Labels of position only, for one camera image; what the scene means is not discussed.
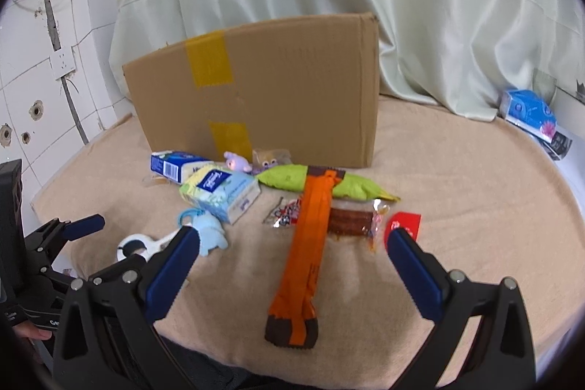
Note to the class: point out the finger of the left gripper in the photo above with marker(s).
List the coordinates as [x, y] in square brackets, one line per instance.
[71, 231]

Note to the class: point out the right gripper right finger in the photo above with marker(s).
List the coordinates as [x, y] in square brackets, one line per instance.
[429, 287]

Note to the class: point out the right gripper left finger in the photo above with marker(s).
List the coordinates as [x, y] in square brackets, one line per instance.
[124, 349]

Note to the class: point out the person's left hand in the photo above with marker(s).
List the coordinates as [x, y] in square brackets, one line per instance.
[29, 331]

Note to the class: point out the white plastic clip tool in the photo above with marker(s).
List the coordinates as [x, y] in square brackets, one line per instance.
[143, 245]

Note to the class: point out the blue white carton box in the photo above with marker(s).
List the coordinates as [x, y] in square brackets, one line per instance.
[176, 166]

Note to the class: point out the yellow blue tissue pack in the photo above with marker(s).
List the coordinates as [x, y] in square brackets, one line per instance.
[224, 193]

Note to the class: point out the lime green snack bag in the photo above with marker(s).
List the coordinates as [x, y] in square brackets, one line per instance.
[341, 184]

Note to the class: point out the beige table cloth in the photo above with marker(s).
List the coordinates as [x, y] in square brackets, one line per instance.
[492, 204]

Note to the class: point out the long orange snack bar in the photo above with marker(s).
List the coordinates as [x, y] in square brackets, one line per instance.
[292, 320]

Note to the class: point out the purple plush toy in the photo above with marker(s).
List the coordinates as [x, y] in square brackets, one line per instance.
[236, 162]

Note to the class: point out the silver foil candy wrapper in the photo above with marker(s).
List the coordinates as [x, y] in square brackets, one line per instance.
[284, 214]

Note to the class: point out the clear small snack bag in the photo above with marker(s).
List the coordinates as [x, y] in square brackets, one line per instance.
[267, 158]

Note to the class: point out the brown cardboard box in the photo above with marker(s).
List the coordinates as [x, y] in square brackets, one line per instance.
[308, 85]

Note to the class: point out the light blue plush keychain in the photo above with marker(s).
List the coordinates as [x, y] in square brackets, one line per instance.
[209, 228]

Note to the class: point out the white wall socket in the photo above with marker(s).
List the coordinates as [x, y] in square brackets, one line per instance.
[62, 62]

